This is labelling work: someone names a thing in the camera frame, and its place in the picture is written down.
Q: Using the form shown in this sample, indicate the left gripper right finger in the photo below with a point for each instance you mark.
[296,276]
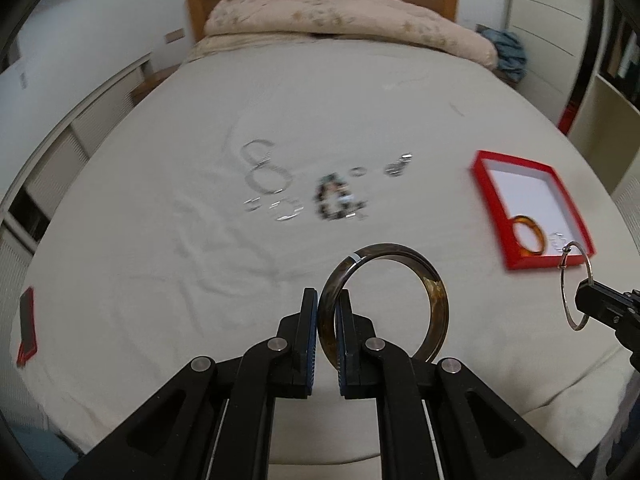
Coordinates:
[437,420]

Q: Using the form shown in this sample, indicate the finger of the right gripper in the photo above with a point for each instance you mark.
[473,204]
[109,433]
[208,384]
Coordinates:
[627,329]
[607,305]

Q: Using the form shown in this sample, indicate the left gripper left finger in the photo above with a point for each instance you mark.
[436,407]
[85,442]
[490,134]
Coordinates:
[213,419]

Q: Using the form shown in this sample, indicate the dark horn bangle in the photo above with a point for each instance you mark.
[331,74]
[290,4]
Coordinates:
[434,287]

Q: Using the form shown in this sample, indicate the red jewelry box tray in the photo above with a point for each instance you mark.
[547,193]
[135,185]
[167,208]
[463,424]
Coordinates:
[511,185]

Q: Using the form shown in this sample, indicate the amber bangle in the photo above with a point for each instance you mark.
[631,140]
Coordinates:
[528,234]

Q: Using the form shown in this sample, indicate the red box lid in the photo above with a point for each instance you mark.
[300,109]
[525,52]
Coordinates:
[28,345]

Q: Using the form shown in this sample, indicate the tiny silver earring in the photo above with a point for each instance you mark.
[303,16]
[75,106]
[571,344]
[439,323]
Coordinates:
[253,204]

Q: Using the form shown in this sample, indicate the white bed sheet mattress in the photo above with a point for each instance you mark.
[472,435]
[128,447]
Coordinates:
[152,259]

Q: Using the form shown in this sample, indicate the blue cloth pile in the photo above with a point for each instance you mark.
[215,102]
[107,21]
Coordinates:
[512,58]

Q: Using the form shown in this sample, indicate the white low cabinet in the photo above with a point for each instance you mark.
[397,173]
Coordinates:
[52,168]

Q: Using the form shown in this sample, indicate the white wardrobe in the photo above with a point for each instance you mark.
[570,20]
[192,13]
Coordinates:
[554,36]

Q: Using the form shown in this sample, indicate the pink floral duvet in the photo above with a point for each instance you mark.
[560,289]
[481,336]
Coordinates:
[390,19]

